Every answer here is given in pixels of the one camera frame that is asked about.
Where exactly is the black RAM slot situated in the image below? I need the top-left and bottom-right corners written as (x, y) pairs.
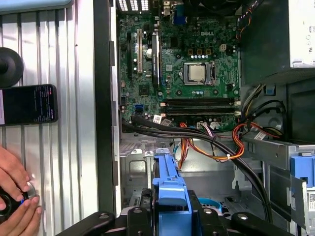
top-left (162, 107), bottom-right (241, 116)
top-left (163, 97), bottom-right (241, 107)

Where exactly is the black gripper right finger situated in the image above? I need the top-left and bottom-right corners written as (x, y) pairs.
top-left (186, 189), bottom-right (295, 236)

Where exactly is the black expansion slot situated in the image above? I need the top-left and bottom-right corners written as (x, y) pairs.
top-left (126, 31), bottom-right (133, 77)

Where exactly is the CPU socket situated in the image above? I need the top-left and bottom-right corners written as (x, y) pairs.
top-left (181, 61), bottom-right (218, 87)

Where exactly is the metal disk bay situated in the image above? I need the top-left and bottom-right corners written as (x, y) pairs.
top-left (120, 147), bottom-right (244, 217)

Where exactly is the black round stand base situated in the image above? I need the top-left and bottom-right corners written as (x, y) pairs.
top-left (0, 47), bottom-right (25, 88)

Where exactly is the silver CPU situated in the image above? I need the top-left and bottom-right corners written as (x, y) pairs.
top-left (188, 65), bottom-right (207, 83)

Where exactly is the hard disk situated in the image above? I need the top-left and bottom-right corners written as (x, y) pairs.
top-left (151, 147), bottom-right (205, 236)

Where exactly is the metal drive cage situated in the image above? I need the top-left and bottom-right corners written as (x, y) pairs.
top-left (242, 136), bottom-right (315, 236)

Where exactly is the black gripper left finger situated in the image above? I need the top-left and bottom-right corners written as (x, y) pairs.
top-left (56, 188), bottom-right (159, 236)

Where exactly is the green motherboard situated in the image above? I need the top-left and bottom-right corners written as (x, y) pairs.
top-left (117, 12), bottom-right (242, 133)

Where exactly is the thick black cable bundle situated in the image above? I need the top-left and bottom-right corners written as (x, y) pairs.
top-left (122, 115), bottom-right (274, 223)

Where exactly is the beige expansion slot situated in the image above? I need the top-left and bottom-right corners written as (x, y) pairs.
top-left (136, 28), bottom-right (144, 74)

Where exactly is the black smartphone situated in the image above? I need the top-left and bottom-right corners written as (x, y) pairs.
top-left (0, 84), bottom-right (59, 127)

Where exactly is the orange wire bundle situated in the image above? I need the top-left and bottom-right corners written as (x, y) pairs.
top-left (177, 121), bottom-right (284, 170)

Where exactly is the person hand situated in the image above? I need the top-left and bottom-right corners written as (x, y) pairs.
top-left (0, 145), bottom-right (43, 236)

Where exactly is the round black tool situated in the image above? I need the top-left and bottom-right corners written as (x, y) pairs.
top-left (0, 180), bottom-right (37, 223)

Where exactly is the grey power supply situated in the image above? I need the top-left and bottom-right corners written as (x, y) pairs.
top-left (240, 0), bottom-right (315, 86)

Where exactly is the black PC case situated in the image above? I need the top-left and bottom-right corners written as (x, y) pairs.
top-left (93, 0), bottom-right (315, 236)

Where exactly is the blue data wire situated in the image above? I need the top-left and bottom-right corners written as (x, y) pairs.
top-left (198, 196), bottom-right (223, 214)

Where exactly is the blue plastic drive latch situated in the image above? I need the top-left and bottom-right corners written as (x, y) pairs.
top-left (289, 152), bottom-right (315, 190)

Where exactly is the black graphics card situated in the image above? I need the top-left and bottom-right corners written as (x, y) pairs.
top-left (150, 31), bottom-right (162, 91)

